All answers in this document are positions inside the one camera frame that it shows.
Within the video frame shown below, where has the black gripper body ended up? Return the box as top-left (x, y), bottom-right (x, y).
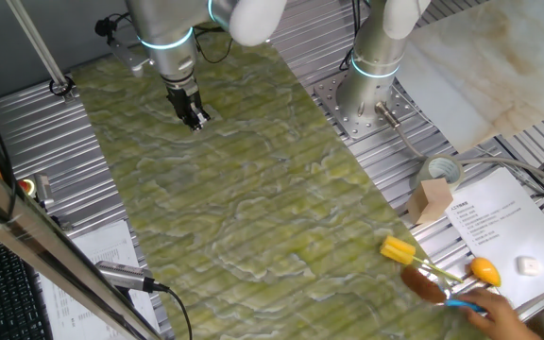
top-left (164, 76), bottom-right (204, 120)

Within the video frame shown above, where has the yellow sponge brush green handle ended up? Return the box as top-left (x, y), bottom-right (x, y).
top-left (379, 235), bottom-right (465, 284)

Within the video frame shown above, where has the brown brush blue handle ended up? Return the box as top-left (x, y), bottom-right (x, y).
top-left (399, 264), bottom-right (486, 314)

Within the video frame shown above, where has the person's hand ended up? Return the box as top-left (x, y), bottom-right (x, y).
top-left (455, 287), bottom-right (543, 340)

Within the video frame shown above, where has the green marble pattern mat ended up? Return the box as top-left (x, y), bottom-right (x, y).
top-left (71, 25), bottom-right (488, 340)

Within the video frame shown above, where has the printed table paper sheet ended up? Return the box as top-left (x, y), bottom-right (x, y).
top-left (40, 219), bottom-right (160, 340)

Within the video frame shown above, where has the thin aluminium rod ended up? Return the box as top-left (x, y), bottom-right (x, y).
top-left (5, 0), bottom-right (76, 100)

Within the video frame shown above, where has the emergency stop button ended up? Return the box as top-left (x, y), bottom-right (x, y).
top-left (18, 177), bottom-right (40, 198)

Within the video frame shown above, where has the beige tape roll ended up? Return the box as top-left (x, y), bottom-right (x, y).
top-left (411, 153), bottom-right (466, 193)

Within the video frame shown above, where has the wooden block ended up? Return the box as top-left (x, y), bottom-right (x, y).
top-left (404, 178), bottom-right (455, 227)

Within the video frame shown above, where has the black keyboard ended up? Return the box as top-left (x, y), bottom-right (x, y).
top-left (0, 245), bottom-right (54, 340)

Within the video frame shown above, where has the white marble pattern board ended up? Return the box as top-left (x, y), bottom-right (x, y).
top-left (396, 0), bottom-right (544, 155)

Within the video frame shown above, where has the white instruction paper sheet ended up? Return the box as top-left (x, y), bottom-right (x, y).
top-left (444, 167), bottom-right (544, 308)

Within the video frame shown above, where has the yellow toy mango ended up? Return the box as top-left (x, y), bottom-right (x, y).
top-left (468, 257), bottom-right (502, 288)

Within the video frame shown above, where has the small white case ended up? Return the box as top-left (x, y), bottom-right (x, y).
top-left (516, 255), bottom-right (541, 277)

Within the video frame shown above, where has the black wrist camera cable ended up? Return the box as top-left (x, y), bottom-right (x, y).
top-left (94, 12), bottom-right (131, 39)

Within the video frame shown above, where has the black cable ring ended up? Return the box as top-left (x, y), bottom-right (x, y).
top-left (48, 75), bottom-right (76, 98)

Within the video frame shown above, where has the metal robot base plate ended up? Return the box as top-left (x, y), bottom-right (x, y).
top-left (313, 73), bottom-right (424, 141)

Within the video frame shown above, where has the grey metal bracket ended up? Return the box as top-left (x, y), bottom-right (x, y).
top-left (33, 172), bottom-right (56, 209)

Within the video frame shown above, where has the silver ribbed camera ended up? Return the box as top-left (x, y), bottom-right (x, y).
top-left (94, 260), bottom-right (169, 293)

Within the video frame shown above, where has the metal frame bar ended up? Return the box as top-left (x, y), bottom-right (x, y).
top-left (0, 141), bottom-right (164, 340)

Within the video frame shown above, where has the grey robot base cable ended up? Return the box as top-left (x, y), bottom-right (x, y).
top-left (374, 101), bottom-right (544, 209)

